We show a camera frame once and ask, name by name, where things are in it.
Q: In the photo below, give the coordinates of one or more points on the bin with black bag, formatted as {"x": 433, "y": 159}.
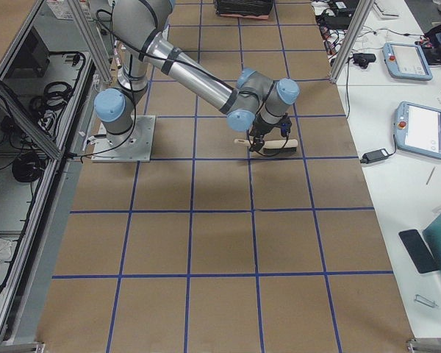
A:
{"x": 244, "y": 8}

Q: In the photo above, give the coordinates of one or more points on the black power adapter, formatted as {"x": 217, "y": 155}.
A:
{"x": 374, "y": 156}

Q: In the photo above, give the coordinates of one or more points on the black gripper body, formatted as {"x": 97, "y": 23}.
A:
{"x": 260, "y": 132}

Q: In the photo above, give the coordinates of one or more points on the teach pendant upper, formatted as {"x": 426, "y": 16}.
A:
{"x": 406, "y": 61}

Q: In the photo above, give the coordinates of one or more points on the teach pendant lower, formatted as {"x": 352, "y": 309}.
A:
{"x": 417, "y": 129}

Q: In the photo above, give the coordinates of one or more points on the aluminium frame post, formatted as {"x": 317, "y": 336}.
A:
{"x": 357, "y": 22}

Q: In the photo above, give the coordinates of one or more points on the cream hand brush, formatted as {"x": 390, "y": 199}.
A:
{"x": 270, "y": 147}

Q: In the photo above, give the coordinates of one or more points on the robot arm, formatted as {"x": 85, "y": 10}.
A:
{"x": 257, "y": 104}

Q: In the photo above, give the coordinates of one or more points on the black smartphone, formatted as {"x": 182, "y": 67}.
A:
{"x": 418, "y": 251}

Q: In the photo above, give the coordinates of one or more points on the black webcam on desk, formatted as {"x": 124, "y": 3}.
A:
{"x": 363, "y": 59}

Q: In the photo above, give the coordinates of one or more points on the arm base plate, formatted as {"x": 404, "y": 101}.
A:
{"x": 133, "y": 146}

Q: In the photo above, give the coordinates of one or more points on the teach pendant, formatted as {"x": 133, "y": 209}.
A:
{"x": 406, "y": 61}
{"x": 417, "y": 129}

